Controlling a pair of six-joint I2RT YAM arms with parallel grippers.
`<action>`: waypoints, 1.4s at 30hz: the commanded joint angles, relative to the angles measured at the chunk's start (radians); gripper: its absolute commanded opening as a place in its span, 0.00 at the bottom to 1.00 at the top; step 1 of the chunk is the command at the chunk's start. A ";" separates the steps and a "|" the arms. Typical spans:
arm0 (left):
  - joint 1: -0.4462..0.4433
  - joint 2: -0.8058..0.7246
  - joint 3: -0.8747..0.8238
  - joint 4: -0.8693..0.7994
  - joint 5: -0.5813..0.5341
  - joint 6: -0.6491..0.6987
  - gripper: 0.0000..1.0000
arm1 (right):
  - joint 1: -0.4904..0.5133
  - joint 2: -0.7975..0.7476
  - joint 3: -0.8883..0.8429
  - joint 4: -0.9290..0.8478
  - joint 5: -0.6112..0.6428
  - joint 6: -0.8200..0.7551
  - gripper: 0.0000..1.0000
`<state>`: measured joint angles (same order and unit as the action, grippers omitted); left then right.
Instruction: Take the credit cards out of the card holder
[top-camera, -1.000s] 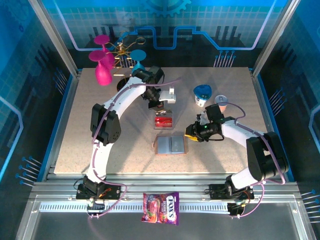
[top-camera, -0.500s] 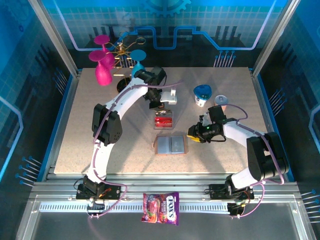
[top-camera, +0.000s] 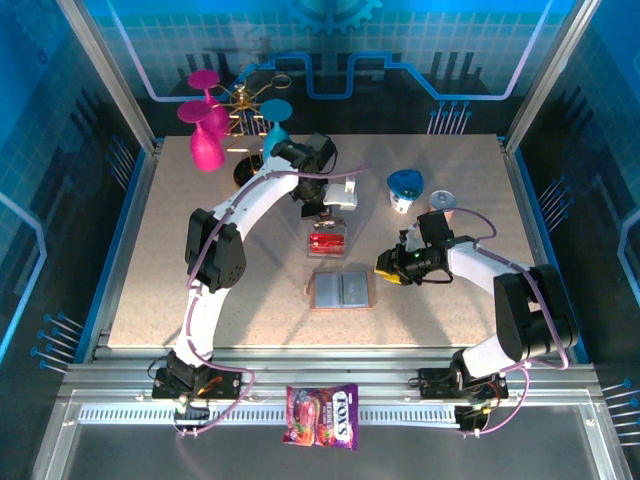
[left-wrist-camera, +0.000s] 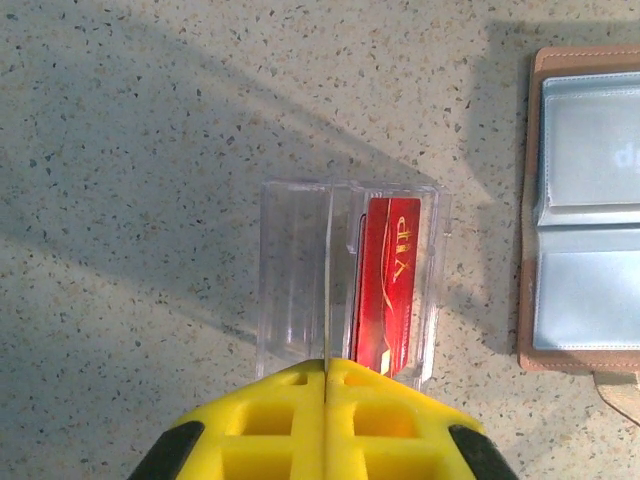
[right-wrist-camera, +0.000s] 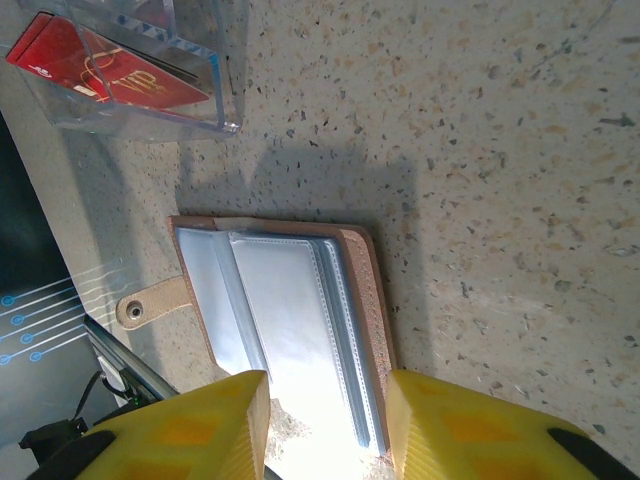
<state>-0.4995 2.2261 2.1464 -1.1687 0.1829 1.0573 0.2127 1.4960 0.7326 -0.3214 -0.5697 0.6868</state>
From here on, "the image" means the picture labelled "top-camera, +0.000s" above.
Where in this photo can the pink can with silver lid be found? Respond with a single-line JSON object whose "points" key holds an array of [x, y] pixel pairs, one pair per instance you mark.
{"points": [[444, 199]]}

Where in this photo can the tan leather card holder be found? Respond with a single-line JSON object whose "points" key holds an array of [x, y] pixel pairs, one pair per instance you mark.
{"points": [[330, 290]]}

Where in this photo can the pink plastic wine glass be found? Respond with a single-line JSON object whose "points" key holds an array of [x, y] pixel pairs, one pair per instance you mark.
{"points": [[204, 79], [206, 150]]}

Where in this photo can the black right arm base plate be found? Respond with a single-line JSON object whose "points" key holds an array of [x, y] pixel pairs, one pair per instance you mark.
{"points": [[431, 384]]}

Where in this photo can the white cup with blue lid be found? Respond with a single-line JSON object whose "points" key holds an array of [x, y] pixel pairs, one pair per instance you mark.
{"points": [[402, 195]]}

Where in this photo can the aluminium frame post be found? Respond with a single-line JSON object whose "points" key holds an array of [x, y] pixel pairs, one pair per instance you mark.
{"points": [[545, 85], [110, 85]]}

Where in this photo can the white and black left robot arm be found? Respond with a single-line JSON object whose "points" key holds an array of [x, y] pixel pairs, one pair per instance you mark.
{"points": [[260, 192]]}

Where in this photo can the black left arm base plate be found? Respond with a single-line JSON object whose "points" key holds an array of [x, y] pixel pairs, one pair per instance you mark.
{"points": [[232, 392]]}

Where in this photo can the aluminium table edge rail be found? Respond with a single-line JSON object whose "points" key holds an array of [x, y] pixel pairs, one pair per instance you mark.
{"points": [[140, 200], [523, 200]]}

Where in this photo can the teal plastic wine glass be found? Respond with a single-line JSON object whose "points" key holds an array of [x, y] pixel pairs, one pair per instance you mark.
{"points": [[276, 110]]}

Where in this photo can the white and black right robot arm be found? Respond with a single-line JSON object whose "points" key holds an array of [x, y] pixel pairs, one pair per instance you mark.
{"points": [[480, 260]]}

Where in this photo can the black connector box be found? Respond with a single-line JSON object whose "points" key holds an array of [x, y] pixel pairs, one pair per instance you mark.
{"points": [[470, 420], [195, 414]]}

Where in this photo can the purple Fox's candy bag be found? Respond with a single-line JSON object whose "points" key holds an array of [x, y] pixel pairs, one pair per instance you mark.
{"points": [[322, 415]]}

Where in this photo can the long aluminium base rail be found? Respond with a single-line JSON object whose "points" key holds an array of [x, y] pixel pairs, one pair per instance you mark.
{"points": [[325, 370]]}

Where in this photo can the clear acrylic card stand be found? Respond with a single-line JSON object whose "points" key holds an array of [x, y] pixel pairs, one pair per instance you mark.
{"points": [[325, 255]]}

